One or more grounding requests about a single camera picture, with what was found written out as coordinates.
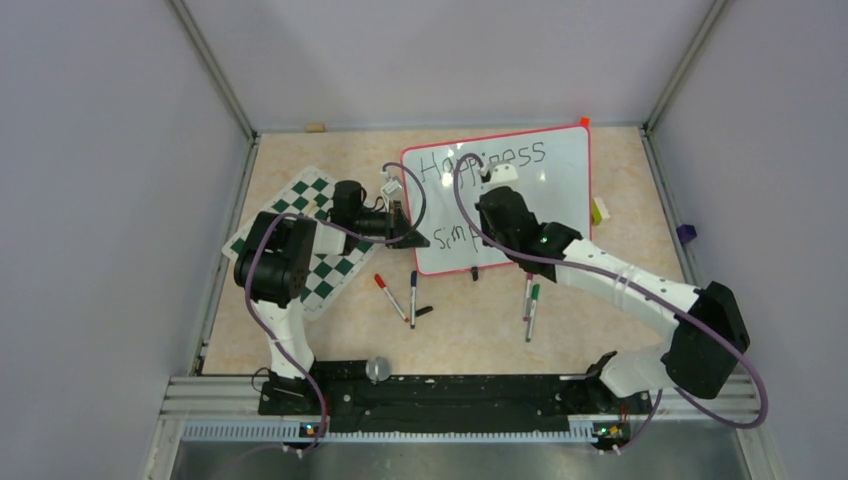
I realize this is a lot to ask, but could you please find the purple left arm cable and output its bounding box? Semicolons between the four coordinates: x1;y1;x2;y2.
243;161;429;458

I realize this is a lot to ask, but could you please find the green white chessboard mat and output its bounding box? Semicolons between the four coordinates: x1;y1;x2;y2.
262;166;381;321

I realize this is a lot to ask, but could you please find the grey round knob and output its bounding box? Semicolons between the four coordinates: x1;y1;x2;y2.
365;356;392;383

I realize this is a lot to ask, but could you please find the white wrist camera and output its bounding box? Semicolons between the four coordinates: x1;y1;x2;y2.
479;162;519;187
380;171;404;202

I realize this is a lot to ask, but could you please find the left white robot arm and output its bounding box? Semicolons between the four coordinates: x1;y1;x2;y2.
233;180;430;414

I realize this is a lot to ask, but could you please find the purple toy block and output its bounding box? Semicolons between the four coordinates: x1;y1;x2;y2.
676;224;698;245

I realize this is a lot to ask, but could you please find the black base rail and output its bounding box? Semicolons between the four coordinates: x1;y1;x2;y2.
258;360;650;434

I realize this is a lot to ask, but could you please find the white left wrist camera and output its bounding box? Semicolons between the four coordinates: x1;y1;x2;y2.
380;171;404;202

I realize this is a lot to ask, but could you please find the red capped marker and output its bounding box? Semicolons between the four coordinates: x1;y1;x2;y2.
374;274;410;324

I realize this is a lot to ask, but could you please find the green capped marker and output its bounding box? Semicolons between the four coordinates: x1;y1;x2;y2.
525;284;540;343

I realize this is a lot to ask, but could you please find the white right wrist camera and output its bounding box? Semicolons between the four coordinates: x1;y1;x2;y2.
479;162;519;187

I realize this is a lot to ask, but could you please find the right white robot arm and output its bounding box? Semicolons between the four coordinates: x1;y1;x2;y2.
475;186;750;412

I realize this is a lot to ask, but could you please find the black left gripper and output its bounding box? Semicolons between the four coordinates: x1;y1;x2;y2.
354;201;429;250

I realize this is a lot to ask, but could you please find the green and white toy brick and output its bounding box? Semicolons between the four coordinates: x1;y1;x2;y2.
591;197;610;226

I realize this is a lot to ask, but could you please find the blue capped marker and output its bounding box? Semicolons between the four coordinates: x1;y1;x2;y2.
409;270;418;330

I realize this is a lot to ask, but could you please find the purple capped marker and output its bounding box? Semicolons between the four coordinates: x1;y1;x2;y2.
523;273;534;322

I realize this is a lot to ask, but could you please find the pink framed whiteboard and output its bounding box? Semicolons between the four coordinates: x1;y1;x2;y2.
400;125;592;275

